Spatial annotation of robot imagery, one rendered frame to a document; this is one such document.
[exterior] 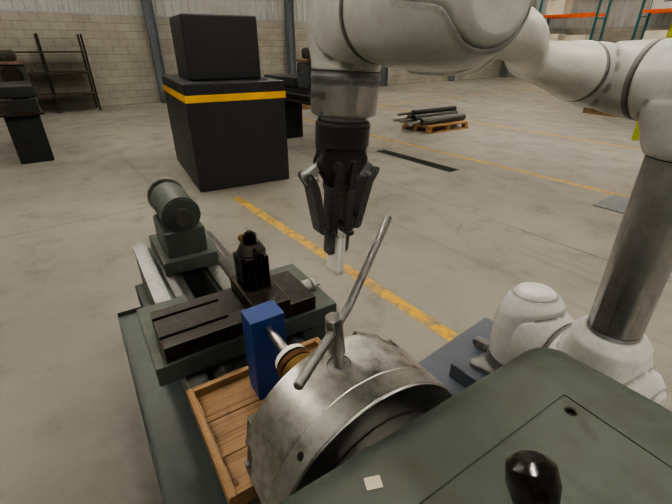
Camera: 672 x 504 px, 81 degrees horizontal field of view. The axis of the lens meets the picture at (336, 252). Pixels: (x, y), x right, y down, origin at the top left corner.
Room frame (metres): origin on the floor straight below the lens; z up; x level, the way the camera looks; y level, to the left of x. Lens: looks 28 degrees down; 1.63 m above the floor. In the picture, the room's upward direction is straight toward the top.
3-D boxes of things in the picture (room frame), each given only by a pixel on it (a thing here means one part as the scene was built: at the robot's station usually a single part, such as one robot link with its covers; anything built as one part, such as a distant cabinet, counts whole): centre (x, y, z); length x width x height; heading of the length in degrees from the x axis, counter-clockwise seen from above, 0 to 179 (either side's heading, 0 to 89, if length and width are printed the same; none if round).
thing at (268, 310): (0.70, 0.16, 1.00); 0.08 x 0.06 x 0.23; 123
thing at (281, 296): (0.94, 0.22, 1.00); 0.20 x 0.10 x 0.05; 33
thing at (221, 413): (0.64, 0.12, 0.88); 0.36 x 0.30 x 0.04; 123
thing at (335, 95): (0.56, -0.01, 1.57); 0.09 x 0.09 x 0.06
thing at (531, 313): (0.84, -0.52, 0.97); 0.18 x 0.16 x 0.22; 27
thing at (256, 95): (5.75, 1.59, 0.98); 1.81 x 1.22 x 1.95; 29
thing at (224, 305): (0.93, 0.29, 0.95); 0.43 x 0.18 x 0.04; 123
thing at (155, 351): (0.98, 0.30, 0.89); 0.53 x 0.30 x 0.06; 123
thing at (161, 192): (1.42, 0.63, 1.01); 0.30 x 0.20 x 0.29; 33
